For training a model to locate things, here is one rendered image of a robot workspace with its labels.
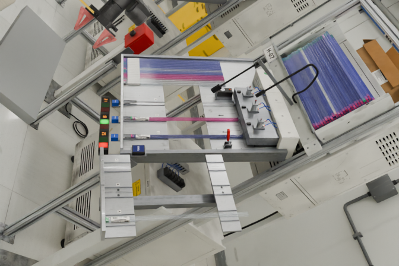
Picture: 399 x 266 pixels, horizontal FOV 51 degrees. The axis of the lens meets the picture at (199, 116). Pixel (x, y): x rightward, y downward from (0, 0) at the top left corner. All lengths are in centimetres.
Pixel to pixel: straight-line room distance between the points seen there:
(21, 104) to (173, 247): 114
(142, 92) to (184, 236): 78
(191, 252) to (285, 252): 118
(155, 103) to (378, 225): 191
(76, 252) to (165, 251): 67
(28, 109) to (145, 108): 54
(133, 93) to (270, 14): 146
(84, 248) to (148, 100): 70
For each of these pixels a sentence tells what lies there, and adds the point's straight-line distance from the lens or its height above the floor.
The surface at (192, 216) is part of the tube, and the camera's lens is 150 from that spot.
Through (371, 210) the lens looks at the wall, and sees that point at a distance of 330.
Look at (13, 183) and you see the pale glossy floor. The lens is 232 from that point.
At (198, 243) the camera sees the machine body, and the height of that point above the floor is 54.
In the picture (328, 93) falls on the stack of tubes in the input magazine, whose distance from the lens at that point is 193.
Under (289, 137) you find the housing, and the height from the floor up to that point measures 129.
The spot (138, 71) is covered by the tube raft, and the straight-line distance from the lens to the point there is 213.
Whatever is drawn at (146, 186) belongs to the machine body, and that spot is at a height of 60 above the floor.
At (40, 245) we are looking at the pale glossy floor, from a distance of 228.
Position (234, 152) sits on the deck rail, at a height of 107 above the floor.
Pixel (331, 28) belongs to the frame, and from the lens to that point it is 227.
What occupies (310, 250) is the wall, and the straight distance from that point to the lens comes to 334.
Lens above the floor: 158
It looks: 18 degrees down
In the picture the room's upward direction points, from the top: 59 degrees clockwise
